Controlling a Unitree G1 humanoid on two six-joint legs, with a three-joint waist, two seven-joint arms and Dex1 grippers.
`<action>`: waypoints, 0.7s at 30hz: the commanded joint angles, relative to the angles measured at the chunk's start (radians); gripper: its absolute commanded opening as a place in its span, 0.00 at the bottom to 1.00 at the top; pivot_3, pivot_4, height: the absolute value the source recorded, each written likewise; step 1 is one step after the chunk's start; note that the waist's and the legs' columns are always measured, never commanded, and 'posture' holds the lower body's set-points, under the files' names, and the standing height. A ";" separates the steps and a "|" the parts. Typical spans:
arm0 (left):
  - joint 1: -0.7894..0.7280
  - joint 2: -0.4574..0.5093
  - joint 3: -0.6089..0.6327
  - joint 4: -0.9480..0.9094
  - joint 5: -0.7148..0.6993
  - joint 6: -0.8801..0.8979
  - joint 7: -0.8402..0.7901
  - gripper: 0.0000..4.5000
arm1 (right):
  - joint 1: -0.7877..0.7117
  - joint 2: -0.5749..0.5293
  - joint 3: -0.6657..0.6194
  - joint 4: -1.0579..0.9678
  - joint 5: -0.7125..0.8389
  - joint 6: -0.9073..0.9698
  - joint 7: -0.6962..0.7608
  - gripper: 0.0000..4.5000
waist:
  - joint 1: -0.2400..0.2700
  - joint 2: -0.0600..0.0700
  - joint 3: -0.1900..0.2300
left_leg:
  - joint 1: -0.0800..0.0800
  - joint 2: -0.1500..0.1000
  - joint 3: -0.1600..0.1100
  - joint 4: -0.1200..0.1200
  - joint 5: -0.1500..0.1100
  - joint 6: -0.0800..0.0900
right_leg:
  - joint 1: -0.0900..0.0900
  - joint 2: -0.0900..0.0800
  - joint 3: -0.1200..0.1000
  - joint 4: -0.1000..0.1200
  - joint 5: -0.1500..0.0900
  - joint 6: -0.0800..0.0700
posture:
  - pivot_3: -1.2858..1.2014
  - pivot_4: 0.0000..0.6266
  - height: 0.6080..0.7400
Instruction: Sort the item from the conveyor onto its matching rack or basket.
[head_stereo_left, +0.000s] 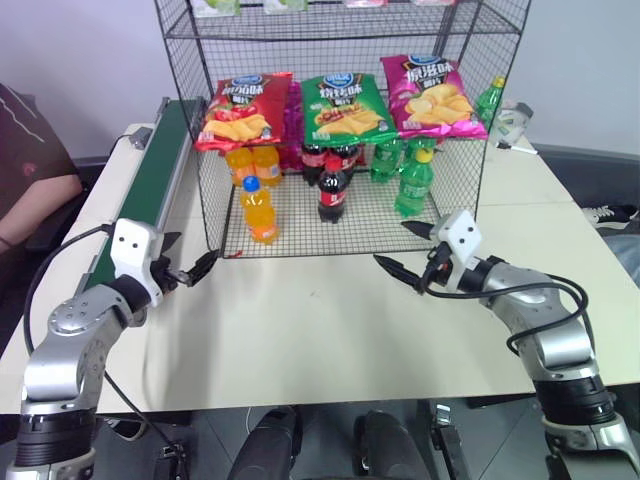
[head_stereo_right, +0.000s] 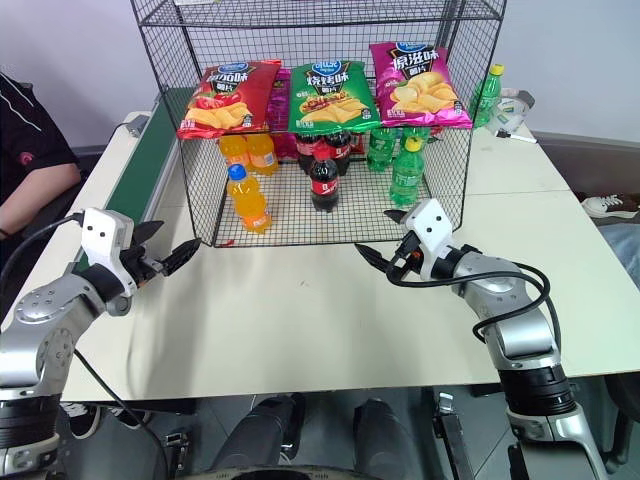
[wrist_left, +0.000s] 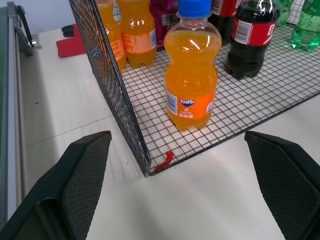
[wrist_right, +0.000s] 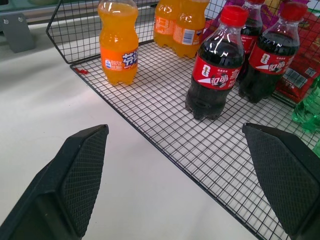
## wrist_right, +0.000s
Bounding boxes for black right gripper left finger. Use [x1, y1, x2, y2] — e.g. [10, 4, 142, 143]
[0, 124, 110, 240]

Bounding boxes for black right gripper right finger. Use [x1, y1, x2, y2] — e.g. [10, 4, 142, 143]
[241, 122, 320, 240]

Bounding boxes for green plastic bottle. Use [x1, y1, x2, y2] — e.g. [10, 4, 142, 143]
[291, 75, 320, 134]

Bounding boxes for red snack bag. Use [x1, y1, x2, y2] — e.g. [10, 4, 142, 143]
[274, 7, 320, 104]

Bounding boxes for cola bottle red cap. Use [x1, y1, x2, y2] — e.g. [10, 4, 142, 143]
[236, 0, 266, 82]
[185, 5, 250, 121]
[238, 1, 309, 104]

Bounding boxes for orange soda bottle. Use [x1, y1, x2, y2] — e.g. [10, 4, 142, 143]
[97, 0, 140, 86]
[153, 0, 181, 50]
[172, 0, 211, 59]

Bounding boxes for purple snack bag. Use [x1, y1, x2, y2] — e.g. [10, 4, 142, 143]
[259, 0, 283, 32]

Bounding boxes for black wire basket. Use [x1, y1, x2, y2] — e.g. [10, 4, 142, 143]
[45, 0, 320, 240]

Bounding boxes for grey metal bracket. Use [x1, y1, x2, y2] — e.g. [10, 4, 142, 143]
[0, 0, 63, 54]

